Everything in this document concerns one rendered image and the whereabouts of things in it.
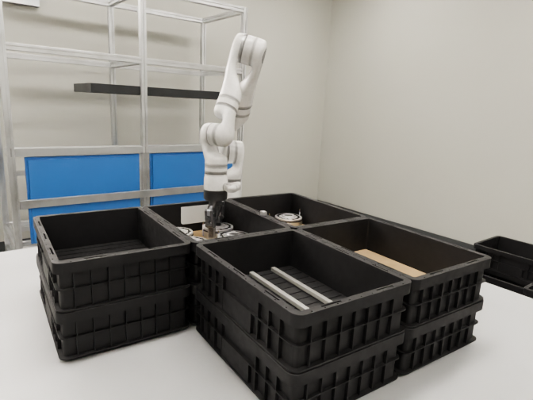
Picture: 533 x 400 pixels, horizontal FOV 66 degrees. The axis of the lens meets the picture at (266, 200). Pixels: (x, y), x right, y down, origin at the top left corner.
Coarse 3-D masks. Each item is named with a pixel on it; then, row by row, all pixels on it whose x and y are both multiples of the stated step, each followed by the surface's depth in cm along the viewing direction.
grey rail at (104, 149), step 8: (152, 144) 309; (160, 144) 312; (168, 144) 315; (176, 144) 318; (184, 144) 320; (192, 144) 323; (200, 144) 327; (16, 152) 249; (24, 152) 251; (32, 152) 254; (40, 152) 257; (48, 152) 260; (56, 152) 262; (64, 152) 265; (72, 152) 268; (80, 152) 271; (88, 152) 274; (96, 152) 277; (104, 152) 280; (112, 152) 283; (120, 152) 287; (128, 152) 290; (136, 152) 294; (152, 152) 301
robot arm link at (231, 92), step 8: (240, 40) 131; (232, 48) 131; (240, 48) 131; (232, 56) 131; (240, 56) 133; (232, 64) 130; (232, 72) 130; (224, 80) 130; (232, 80) 129; (224, 88) 128; (232, 88) 128; (224, 96) 127; (232, 96) 127; (240, 96) 130; (232, 104) 127
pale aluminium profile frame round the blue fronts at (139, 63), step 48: (0, 0) 229; (96, 0) 317; (144, 0) 276; (192, 0) 296; (0, 48) 234; (48, 48) 248; (144, 48) 282; (144, 96) 290; (0, 144) 299; (144, 144) 296; (0, 192) 305; (144, 192) 301; (192, 192) 325; (240, 192) 356
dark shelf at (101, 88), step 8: (80, 88) 289; (88, 88) 274; (96, 88) 271; (104, 88) 274; (112, 88) 277; (120, 88) 280; (128, 88) 284; (136, 88) 287; (152, 88) 294; (160, 88) 297; (168, 88) 301; (160, 96) 323; (168, 96) 302; (176, 96) 306; (184, 96) 310; (192, 96) 314; (200, 96) 318; (208, 96) 322; (216, 96) 326
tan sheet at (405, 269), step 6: (360, 252) 127; (366, 252) 128; (372, 252) 128; (372, 258) 123; (378, 258) 123; (384, 258) 124; (390, 264) 119; (396, 264) 119; (402, 264) 119; (402, 270) 115; (408, 270) 115; (414, 270) 115; (414, 276) 111
